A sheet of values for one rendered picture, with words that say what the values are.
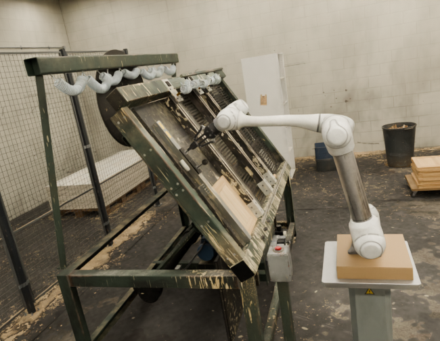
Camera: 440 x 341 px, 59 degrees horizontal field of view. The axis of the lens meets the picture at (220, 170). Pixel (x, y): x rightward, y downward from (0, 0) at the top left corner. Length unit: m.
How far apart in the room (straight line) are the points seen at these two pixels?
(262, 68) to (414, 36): 2.75
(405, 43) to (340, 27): 1.13
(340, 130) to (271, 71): 4.45
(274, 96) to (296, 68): 1.46
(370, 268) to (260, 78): 4.50
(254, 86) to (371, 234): 4.56
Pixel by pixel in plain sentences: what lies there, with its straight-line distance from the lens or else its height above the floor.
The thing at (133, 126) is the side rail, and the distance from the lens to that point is 2.24.
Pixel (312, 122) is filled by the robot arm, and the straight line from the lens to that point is 2.13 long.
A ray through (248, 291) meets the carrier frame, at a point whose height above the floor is 0.69.
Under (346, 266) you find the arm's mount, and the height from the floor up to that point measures 0.82.
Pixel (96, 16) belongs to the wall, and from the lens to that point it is 9.11.
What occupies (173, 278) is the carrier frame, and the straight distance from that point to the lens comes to 2.51.
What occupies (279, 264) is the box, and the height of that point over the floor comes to 0.87.
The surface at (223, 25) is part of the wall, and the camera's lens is 7.92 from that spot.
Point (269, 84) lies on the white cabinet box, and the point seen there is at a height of 1.59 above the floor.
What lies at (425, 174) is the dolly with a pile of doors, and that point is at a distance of 5.43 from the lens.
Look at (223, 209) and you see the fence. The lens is 2.46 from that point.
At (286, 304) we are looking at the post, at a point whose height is 0.59.
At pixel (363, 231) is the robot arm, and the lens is 2.12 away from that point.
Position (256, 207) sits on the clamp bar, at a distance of 2.80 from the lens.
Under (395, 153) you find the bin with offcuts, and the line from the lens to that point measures 6.76.
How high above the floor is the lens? 1.98
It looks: 15 degrees down
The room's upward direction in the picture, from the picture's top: 9 degrees counter-clockwise
